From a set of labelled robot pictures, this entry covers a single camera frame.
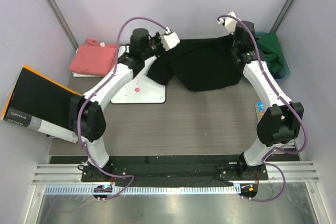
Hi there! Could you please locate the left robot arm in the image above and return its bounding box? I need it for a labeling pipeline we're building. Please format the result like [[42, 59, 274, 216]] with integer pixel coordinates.
[[69, 28, 179, 182]]

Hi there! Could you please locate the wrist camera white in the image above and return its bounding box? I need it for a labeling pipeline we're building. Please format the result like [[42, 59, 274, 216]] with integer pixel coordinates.
[[217, 12, 240, 34], [159, 27, 180, 51]]

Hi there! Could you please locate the folded pink t shirt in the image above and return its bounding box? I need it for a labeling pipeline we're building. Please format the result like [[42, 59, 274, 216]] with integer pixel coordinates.
[[69, 39, 117, 77]]

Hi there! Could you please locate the black t shirt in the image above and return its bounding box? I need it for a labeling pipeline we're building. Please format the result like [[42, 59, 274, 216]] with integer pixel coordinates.
[[147, 35, 243, 92]]

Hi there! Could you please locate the purple cable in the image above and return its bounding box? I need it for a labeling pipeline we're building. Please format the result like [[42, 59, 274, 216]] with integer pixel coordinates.
[[77, 16, 171, 200], [217, 15, 309, 203]]

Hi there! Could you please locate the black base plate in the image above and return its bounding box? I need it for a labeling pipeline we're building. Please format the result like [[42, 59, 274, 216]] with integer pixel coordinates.
[[78, 155, 268, 187]]

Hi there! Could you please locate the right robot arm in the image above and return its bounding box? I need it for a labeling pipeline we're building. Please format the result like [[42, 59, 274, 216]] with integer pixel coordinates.
[[232, 20, 304, 179]]

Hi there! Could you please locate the blue plastic basket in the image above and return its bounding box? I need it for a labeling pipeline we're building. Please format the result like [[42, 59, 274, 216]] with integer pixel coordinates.
[[256, 31, 290, 80]]

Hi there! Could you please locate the aluminium rail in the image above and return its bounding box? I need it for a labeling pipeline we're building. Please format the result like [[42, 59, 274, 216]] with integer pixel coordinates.
[[33, 161, 319, 187]]

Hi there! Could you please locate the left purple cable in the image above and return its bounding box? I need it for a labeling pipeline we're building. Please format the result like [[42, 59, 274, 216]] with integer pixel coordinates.
[[77, 16, 171, 200]]

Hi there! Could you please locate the green t shirt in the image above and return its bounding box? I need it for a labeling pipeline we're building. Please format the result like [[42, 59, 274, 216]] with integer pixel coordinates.
[[257, 33, 285, 74]]

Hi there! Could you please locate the white whiteboard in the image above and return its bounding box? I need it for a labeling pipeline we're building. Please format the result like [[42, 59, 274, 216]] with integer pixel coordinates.
[[111, 56, 166, 104]]

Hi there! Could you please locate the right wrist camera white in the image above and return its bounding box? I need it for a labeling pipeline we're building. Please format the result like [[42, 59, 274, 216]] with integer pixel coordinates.
[[217, 12, 240, 34]]

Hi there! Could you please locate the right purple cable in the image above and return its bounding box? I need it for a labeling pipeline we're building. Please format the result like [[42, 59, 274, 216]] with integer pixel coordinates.
[[217, 15, 309, 203]]

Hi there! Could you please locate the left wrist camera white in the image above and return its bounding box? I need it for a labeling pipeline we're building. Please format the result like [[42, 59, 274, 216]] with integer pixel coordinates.
[[159, 27, 180, 51]]

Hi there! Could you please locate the black clip file folder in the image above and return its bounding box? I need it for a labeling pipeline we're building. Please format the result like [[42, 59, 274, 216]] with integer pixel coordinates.
[[1, 65, 81, 143]]

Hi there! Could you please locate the left aluminium frame post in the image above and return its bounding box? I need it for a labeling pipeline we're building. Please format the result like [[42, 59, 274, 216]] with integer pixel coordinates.
[[45, 0, 78, 49]]

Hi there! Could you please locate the blue book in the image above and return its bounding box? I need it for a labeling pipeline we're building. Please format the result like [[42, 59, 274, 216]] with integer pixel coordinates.
[[255, 102, 264, 122]]

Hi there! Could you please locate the folded white t shirt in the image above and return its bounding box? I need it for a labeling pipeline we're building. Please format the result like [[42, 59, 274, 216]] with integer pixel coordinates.
[[72, 72, 101, 78]]

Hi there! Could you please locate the aluminium frame post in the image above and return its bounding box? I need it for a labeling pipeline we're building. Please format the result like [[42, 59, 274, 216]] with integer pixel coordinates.
[[270, 0, 313, 33], [45, 0, 78, 49]]

